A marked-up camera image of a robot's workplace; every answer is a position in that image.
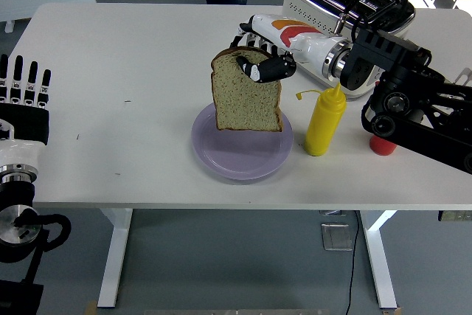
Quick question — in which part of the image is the white table leg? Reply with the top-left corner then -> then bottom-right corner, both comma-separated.
96,208 -> 133,308
360,210 -> 399,309

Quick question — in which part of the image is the slice of brown bread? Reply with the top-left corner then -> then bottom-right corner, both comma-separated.
210,46 -> 284,133

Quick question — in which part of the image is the metal toast rack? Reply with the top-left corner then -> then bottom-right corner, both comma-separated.
455,67 -> 472,86

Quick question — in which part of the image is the thin black floor cable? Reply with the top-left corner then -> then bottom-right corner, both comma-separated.
344,210 -> 361,315

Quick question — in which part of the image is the yellow squeeze bottle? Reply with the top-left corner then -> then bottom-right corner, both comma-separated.
294,82 -> 347,157

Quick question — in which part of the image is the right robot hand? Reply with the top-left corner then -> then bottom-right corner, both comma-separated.
229,13 -> 335,84

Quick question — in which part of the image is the red squeeze bottle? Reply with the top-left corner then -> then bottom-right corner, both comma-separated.
369,134 -> 398,156

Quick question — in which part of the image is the metal floor socket plate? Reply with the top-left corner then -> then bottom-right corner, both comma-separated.
320,222 -> 354,252

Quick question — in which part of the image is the purple round plate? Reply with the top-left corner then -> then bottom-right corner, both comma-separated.
190,103 -> 295,182

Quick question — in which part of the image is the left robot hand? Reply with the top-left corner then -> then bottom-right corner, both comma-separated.
0,53 -> 52,169

